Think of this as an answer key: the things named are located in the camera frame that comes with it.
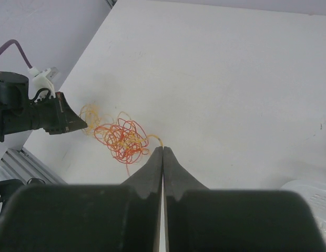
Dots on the aluminium mounting rail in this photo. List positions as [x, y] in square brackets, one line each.
[23, 165]

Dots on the red orange wire ball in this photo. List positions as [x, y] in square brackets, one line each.
[123, 137]

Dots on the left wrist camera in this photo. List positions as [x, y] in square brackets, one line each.
[44, 79]

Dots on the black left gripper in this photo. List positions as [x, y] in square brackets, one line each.
[19, 113]

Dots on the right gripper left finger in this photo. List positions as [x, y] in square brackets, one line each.
[148, 178]

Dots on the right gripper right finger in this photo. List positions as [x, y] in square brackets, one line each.
[177, 180]

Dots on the near white plastic basket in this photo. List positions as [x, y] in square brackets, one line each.
[314, 193]

